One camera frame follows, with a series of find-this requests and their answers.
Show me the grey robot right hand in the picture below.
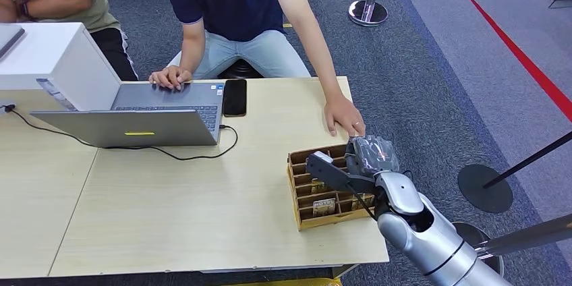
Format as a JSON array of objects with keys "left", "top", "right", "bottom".
[{"left": 345, "top": 135, "right": 401, "bottom": 177}]

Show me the person's left hand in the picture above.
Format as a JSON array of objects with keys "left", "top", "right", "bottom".
[{"left": 324, "top": 93, "right": 366, "bottom": 138}]

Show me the person's right hand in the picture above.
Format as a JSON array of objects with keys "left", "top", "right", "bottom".
[{"left": 148, "top": 65, "right": 194, "bottom": 92}]

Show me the wooden card holder box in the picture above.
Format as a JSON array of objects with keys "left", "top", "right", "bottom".
[{"left": 287, "top": 143, "right": 377, "bottom": 231}]

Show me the person in dark blue shirt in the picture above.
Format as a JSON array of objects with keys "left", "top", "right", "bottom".
[{"left": 148, "top": 0, "right": 366, "bottom": 139}]

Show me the grey open laptop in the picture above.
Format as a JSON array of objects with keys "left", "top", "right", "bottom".
[{"left": 30, "top": 82, "right": 225, "bottom": 148}]

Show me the black smartphone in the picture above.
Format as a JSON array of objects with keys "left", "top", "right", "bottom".
[{"left": 222, "top": 79, "right": 248, "bottom": 118}]

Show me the black round stool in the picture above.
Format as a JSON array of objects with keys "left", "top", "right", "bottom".
[{"left": 217, "top": 59, "right": 264, "bottom": 80}]

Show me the black stanchion with flat base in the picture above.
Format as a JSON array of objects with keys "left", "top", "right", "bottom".
[{"left": 457, "top": 131, "right": 572, "bottom": 215}]

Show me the white box cabinet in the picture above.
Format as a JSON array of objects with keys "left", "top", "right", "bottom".
[{"left": 0, "top": 22, "right": 121, "bottom": 113}]

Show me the yellow object under table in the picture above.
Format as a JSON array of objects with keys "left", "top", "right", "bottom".
[{"left": 223, "top": 278, "right": 343, "bottom": 286}]

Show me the dark wristwatch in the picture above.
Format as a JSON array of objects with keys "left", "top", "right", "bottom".
[{"left": 14, "top": 0, "right": 35, "bottom": 21}]

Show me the grey closed laptop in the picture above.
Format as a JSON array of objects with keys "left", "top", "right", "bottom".
[{"left": 0, "top": 24, "right": 26, "bottom": 61}]

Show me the grey stanchion with round base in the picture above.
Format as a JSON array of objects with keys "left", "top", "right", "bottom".
[{"left": 453, "top": 213, "right": 572, "bottom": 278}]

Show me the black charging cable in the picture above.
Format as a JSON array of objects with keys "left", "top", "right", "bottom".
[{"left": 0, "top": 104, "right": 239, "bottom": 162}]

